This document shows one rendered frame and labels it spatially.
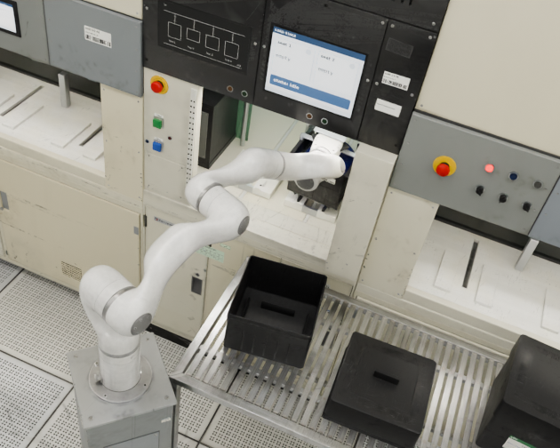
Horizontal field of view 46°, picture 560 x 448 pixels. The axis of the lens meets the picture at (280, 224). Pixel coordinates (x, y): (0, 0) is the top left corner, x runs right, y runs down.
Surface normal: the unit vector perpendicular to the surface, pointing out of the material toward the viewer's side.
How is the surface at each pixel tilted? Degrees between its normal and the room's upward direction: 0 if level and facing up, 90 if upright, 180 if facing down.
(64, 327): 0
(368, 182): 90
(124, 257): 90
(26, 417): 0
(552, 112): 90
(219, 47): 90
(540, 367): 0
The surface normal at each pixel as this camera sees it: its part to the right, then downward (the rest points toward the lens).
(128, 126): -0.37, 0.59
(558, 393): 0.14, -0.72
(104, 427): 0.39, 0.67
